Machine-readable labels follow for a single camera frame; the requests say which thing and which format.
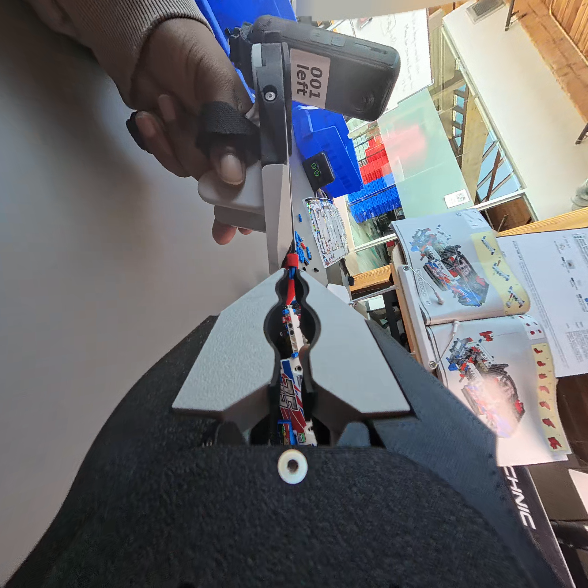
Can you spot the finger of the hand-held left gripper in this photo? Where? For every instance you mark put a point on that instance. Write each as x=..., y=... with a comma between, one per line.
x=278, y=211

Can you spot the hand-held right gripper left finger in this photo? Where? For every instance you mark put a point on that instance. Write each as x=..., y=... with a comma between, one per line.
x=220, y=367

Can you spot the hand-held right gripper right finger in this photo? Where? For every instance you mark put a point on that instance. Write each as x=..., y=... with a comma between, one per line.
x=358, y=367

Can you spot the red short brick connector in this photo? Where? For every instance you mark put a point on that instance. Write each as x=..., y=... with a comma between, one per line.
x=289, y=261

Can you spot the red long brick connector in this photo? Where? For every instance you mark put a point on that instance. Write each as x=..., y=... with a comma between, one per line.
x=290, y=291

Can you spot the person's left forearm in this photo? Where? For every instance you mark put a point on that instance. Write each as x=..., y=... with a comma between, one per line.
x=115, y=27

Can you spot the grey desk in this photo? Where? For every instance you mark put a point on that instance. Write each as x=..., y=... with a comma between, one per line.
x=92, y=275

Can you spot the person's left hand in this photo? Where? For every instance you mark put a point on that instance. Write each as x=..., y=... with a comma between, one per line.
x=183, y=82

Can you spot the pile of small brick pins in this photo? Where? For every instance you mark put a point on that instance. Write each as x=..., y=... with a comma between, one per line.
x=301, y=250

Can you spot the holographic sticker sheet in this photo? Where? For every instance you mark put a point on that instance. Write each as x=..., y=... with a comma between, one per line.
x=328, y=229

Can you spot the black box with green lights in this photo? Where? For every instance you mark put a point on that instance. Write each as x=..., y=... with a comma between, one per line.
x=319, y=171

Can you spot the toy brick race car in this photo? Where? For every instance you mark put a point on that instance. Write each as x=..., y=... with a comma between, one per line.
x=291, y=395

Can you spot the blue labelled storage bin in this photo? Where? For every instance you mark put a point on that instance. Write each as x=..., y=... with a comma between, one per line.
x=220, y=13

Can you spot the instruction booklet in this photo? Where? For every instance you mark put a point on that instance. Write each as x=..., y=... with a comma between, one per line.
x=459, y=257

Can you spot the white printed paper sheet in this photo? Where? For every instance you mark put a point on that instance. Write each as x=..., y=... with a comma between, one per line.
x=551, y=285

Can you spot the dark printed box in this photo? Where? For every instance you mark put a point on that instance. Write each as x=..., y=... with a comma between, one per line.
x=542, y=542

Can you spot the wall of red blue bins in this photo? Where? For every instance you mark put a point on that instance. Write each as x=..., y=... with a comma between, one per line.
x=376, y=202

